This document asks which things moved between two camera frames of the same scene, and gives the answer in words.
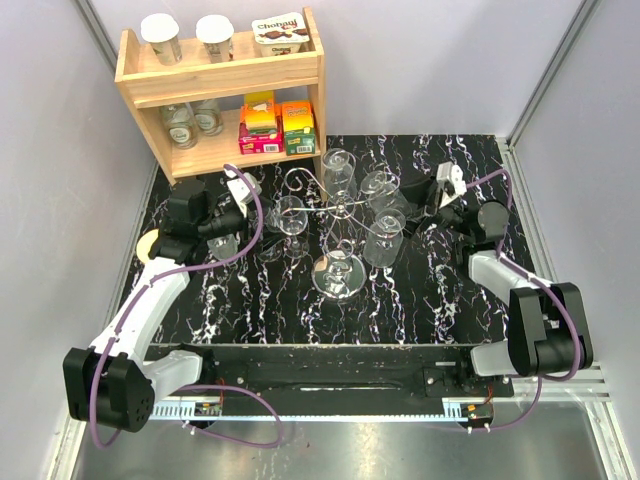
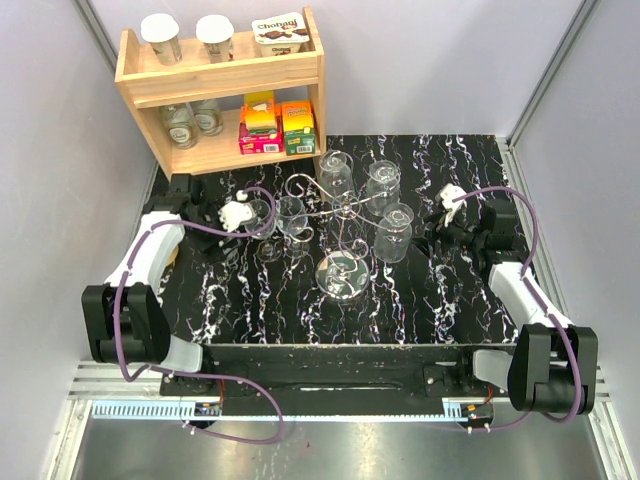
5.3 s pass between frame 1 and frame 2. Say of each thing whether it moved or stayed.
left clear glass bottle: stayed
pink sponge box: stayed
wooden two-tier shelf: stayed
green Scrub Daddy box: stayed
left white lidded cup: stayed
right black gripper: moved
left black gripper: moved
